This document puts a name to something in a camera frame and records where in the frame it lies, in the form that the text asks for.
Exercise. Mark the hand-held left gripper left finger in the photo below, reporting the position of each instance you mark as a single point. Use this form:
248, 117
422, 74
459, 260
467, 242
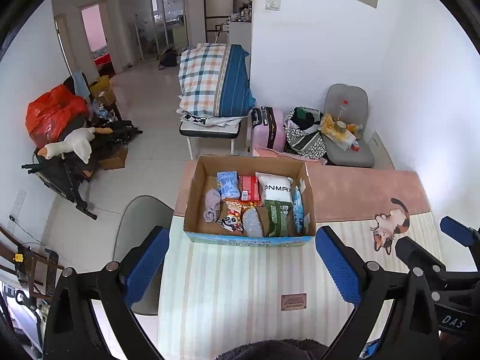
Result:
146, 266

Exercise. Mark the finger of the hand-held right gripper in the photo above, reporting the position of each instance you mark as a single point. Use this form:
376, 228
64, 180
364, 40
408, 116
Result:
459, 230
416, 253

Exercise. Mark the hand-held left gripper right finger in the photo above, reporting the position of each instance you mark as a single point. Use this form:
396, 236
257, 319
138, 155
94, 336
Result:
337, 266

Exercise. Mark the long blue tube packet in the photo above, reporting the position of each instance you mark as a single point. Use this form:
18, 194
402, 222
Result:
299, 210

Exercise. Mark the green snack packet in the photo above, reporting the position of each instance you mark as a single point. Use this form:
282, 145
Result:
277, 217

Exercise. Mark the purple sock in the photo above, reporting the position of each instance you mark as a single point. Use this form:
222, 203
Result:
213, 206

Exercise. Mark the clear silver packet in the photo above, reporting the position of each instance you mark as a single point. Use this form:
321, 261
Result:
253, 223

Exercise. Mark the white pouch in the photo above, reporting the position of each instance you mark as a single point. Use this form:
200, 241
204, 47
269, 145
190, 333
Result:
275, 189

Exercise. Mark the panda print snack packet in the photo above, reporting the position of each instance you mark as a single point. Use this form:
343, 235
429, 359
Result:
232, 217

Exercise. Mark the blue tissue pack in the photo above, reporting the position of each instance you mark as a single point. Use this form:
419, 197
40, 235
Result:
228, 185

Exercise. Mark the red snack packet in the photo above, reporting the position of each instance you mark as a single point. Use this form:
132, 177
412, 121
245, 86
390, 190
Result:
249, 188

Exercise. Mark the grey round chair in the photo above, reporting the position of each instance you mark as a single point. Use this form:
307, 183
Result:
142, 213

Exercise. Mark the brown wooden chair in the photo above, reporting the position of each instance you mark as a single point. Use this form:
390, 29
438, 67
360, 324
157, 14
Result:
35, 266

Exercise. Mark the small brown cardboard box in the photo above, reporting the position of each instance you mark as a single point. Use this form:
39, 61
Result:
114, 159

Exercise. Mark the black folded stand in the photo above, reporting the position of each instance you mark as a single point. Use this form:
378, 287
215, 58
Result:
67, 180

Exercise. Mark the black white patterned bag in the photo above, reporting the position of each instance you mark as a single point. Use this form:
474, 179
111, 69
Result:
305, 142

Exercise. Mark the pink cloth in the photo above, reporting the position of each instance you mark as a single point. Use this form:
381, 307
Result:
270, 153

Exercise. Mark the orange packet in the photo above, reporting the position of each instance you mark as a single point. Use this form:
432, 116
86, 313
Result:
355, 127

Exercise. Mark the yellow plastic bag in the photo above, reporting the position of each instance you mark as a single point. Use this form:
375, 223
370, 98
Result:
328, 125

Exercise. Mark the white goose plush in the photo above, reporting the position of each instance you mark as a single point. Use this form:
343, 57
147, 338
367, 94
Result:
77, 142

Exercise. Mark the white power strip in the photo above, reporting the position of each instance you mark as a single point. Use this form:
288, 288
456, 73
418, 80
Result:
17, 206

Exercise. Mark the white bench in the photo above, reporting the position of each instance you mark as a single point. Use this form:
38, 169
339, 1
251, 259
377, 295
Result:
210, 129

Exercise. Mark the pink suitcase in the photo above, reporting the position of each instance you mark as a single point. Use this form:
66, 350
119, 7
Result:
272, 129

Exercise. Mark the clear plastic bottle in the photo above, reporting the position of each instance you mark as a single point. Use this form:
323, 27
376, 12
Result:
342, 111

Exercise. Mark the grey padded chair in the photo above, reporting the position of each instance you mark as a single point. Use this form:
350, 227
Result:
348, 92

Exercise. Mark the orange plastic bag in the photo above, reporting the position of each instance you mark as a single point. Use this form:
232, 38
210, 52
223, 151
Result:
52, 112

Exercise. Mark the yellow box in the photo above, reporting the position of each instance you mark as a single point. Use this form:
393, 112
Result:
102, 90

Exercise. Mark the plaid quilt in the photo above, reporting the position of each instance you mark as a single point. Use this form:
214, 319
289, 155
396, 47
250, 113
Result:
200, 78

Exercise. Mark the light blue cloth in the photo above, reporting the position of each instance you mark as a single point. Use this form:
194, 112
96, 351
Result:
79, 82

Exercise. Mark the blue striped quilt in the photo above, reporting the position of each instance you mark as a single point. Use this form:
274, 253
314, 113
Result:
236, 82

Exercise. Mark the black backpack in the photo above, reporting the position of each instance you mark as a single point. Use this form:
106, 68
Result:
168, 59

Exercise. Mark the glass sliding door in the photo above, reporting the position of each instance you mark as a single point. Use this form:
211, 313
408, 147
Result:
150, 22

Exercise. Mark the white wall-side panel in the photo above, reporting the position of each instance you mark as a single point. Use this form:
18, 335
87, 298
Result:
382, 152

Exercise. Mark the white wall switch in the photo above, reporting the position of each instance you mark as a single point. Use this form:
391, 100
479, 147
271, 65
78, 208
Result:
273, 3

